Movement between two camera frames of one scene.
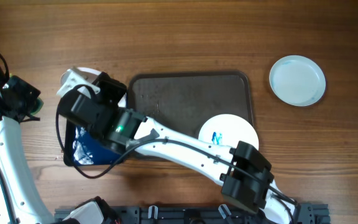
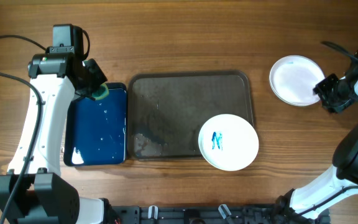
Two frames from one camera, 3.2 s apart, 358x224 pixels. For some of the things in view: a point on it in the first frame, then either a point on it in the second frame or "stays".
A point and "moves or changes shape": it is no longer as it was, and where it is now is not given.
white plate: x=92 y=74 moves or changes shape
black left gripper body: x=27 y=93 to x=86 y=86
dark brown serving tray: x=186 y=100 stays
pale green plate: x=298 y=80 stays
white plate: x=228 y=129 stays
